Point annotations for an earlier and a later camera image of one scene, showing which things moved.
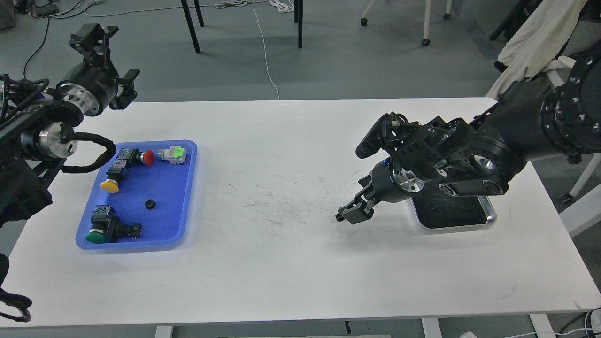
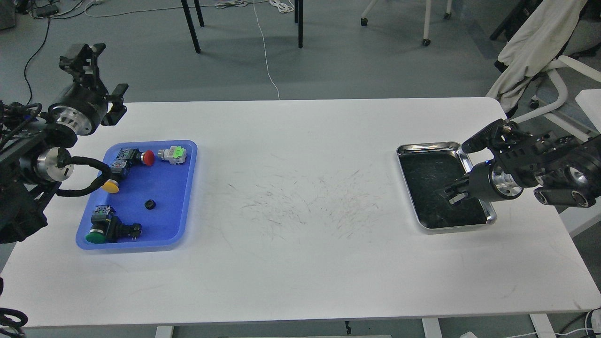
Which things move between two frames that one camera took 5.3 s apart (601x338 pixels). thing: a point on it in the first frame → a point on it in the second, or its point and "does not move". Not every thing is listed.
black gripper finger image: [92, 41] → [83, 68]
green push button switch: [106, 227] does not move
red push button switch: [147, 157] does not move
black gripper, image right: [392, 181] → [489, 180]
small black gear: [150, 204] does not move
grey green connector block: [176, 155] does not move
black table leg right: [300, 23] does not move
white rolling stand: [426, 42] does not move
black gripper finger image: [128, 79] → [120, 89]
